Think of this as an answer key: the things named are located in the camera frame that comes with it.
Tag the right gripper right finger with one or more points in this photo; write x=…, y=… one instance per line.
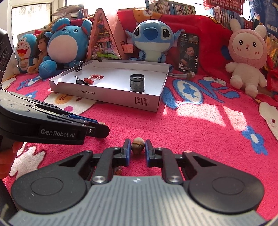
x=166, y=160

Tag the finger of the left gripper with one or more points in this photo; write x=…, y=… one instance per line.
x=97, y=131
x=82, y=118

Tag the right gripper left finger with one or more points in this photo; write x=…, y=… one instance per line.
x=106, y=162

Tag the brown acorn nut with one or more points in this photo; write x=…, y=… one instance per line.
x=138, y=145

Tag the black binder clip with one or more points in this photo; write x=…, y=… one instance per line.
x=78, y=66
x=80, y=81

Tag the black round cylinder container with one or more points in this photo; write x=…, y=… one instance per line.
x=137, y=83

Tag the black binder clip on tray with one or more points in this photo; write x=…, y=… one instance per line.
x=78, y=66

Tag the red cartoon fleece blanket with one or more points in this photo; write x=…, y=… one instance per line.
x=204, y=115

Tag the white cardboard box tray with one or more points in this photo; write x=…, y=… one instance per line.
x=114, y=88

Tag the Doraemon plush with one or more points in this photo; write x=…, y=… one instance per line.
x=25, y=54

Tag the blue round mouse plush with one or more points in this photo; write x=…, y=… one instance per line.
x=66, y=48

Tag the brown-haired doll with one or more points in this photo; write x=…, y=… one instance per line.
x=41, y=52

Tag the small pink cube toy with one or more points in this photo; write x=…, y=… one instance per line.
x=128, y=48

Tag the pink triangular toy box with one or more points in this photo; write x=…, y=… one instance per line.
x=107, y=37

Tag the stack of books left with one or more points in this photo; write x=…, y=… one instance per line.
x=71, y=12

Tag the blue Stitch plush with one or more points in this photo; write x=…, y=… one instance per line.
x=153, y=38

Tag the smartphone leaning on sofa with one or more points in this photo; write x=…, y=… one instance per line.
x=188, y=53

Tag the pink bunny plush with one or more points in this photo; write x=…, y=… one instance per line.
x=248, y=51

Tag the row of books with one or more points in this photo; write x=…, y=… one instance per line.
x=170, y=7

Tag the red plastic basket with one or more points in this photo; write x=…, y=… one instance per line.
x=233, y=5

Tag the blue paper bag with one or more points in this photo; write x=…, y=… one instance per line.
x=266, y=12

